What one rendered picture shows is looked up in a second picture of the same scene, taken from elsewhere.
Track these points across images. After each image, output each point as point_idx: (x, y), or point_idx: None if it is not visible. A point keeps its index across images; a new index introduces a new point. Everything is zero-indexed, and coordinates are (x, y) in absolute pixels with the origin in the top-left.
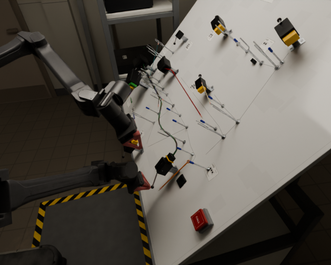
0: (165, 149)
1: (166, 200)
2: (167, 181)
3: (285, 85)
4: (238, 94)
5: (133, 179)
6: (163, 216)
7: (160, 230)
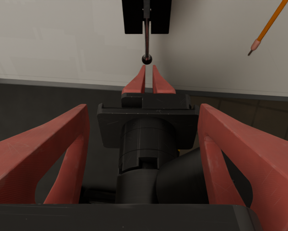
0: None
1: (195, 29)
2: (280, 9)
3: None
4: None
5: (171, 131)
6: (221, 51)
7: (236, 68)
